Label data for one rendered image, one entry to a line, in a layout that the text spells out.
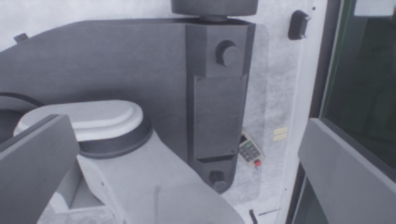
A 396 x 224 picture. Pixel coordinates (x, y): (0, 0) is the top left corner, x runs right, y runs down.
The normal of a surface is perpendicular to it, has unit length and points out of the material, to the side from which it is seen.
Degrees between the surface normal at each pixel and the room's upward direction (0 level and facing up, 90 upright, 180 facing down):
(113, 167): 90
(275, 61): 0
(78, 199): 90
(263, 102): 0
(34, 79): 0
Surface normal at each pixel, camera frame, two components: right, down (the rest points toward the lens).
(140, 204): 0.01, -0.87
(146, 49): 0.18, 0.49
